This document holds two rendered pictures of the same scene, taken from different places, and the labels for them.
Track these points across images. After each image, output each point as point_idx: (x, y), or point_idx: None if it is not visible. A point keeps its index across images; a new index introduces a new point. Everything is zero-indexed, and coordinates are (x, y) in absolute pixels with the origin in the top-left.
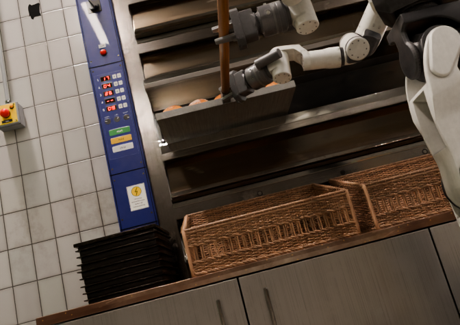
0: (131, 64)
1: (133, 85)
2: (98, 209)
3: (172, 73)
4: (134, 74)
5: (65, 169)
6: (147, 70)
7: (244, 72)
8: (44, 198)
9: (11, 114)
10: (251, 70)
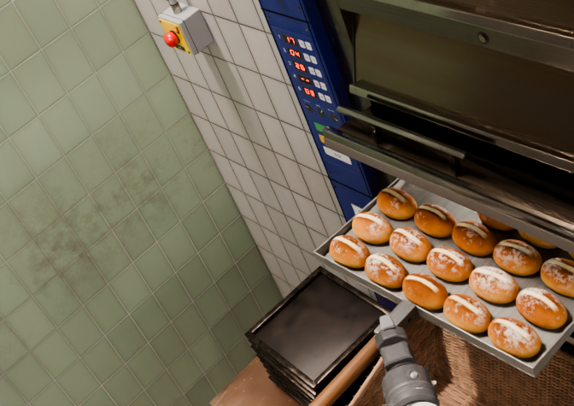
0: (330, 22)
1: (340, 61)
2: (329, 194)
3: (366, 148)
4: (339, 43)
5: (278, 124)
6: (360, 47)
7: (390, 367)
8: (265, 142)
9: (180, 41)
10: (384, 397)
